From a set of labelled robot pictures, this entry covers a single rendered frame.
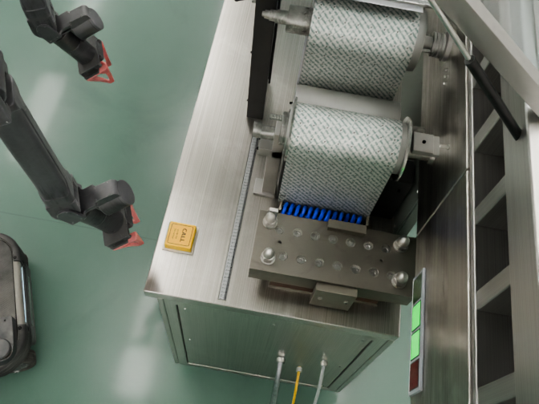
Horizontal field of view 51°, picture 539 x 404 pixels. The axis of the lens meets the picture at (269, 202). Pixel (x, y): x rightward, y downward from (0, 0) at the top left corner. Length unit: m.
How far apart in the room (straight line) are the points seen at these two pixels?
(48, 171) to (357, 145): 0.62
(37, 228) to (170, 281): 1.25
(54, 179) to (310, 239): 0.63
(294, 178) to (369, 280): 0.30
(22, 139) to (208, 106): 0.87
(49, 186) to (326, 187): 0.62
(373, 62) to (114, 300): 1.54
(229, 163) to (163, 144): 1.15
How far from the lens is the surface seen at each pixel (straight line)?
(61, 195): 1.15
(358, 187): 1.36
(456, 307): 1.04
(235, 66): 1.87
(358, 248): 1.43
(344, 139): 1.24
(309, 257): 1.39
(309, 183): 1.36
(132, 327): 2.41
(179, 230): 1.52
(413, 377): 1.20
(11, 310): 2.28
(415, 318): 1.23
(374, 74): 1.40
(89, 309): 2.47
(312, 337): 1.63
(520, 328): 0.83
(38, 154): 1.04
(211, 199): 1.59
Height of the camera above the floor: 2.30
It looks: 62 degrees down
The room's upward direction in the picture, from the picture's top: 10 degrees clockwise
